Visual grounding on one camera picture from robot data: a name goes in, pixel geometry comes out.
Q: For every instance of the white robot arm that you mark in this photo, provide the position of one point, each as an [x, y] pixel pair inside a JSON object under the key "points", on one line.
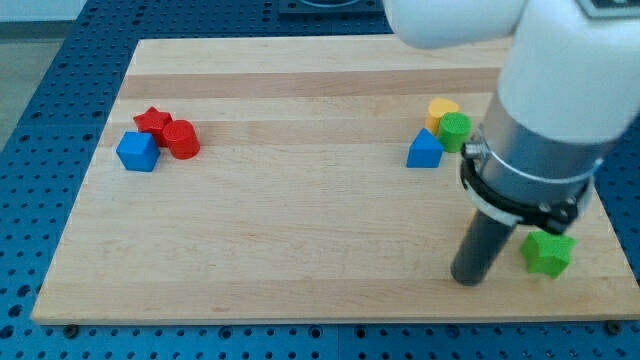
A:
{"points": [[568, 91]]}

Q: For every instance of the yellow heart block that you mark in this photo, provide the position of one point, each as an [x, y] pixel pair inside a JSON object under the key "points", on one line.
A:
{"points": [[437, 109]]}

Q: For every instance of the wooden board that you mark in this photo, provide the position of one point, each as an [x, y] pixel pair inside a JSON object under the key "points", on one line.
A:
{"points": [[299, 207]]}

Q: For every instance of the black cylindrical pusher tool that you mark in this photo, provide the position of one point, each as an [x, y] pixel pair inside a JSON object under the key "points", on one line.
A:
{"points": [[483, 241]]}

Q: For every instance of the red cylinder block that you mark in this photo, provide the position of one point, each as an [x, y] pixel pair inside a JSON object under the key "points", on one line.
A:
{"points": [[181, 139]]}

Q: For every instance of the green star block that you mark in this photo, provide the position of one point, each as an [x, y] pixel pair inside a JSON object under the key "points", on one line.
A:
{"points": [[547, 254]]}

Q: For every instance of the blue triangle block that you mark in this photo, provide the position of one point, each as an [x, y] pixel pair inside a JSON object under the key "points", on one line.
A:
{"points": [[425, 151]]}

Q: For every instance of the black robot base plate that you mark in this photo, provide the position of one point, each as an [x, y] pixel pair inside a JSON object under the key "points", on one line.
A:
{"points": [[306, 7]]}

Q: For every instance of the blue cube block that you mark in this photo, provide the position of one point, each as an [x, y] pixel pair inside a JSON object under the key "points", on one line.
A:
{"points": [[138, 151]]}

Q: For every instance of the green cylinder block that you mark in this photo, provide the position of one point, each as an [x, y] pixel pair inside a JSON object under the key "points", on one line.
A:
{"points": [[454, 129]]}

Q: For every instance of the red star block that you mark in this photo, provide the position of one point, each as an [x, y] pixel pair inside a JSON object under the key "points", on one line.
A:
{"points": [[153, 121]]}

